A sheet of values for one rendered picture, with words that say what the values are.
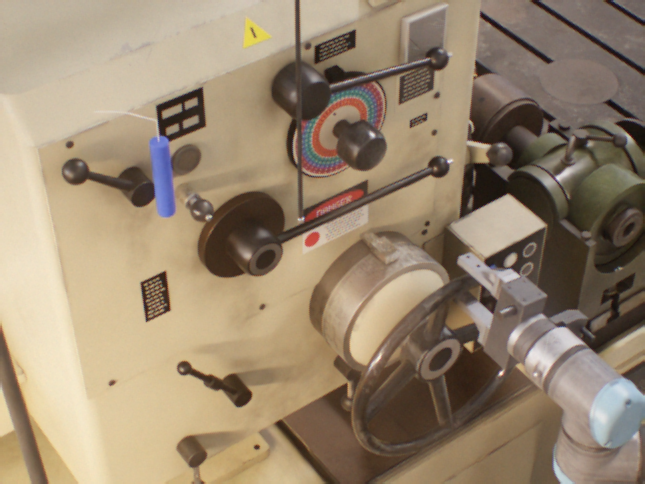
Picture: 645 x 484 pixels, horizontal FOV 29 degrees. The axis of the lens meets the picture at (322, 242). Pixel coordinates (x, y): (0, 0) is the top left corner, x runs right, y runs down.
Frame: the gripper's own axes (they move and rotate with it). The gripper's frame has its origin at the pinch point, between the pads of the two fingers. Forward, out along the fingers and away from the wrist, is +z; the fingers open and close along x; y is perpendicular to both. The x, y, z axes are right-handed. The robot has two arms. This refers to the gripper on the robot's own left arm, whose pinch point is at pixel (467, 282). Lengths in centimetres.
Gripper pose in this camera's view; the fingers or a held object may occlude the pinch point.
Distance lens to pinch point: 194.9
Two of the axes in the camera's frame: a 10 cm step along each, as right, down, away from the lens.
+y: -8.0, 2.8, -5.3
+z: -5.8, -5.6, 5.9
